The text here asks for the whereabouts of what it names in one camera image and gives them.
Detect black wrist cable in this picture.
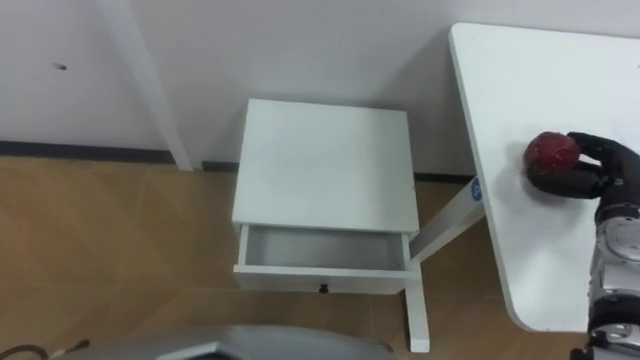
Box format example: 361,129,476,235
0,338,92,360

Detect robot body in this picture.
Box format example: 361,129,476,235
49,324,396,360

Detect white cabinet drawer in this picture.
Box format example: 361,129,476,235
232,223,420,296

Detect red strawberry soft toy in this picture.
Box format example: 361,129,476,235
522,130,582,175

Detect white bedside cabinet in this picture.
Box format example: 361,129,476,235
230,97,421,236

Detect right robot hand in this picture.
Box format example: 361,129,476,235
525,130,640,211

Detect white desk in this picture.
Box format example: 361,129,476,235
403,21,640,354

